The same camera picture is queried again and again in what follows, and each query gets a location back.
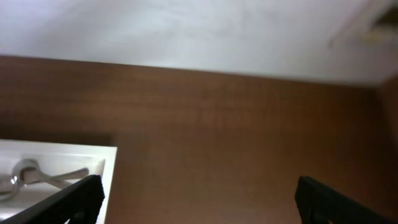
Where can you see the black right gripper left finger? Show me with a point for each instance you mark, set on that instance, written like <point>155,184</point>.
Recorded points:
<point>79,203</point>

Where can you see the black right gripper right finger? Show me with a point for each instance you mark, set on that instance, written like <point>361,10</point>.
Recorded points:
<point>318,203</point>

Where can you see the large metal spoon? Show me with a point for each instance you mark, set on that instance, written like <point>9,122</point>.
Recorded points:
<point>9,187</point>

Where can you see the white cutlery tray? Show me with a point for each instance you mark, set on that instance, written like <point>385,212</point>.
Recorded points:
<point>55,159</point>

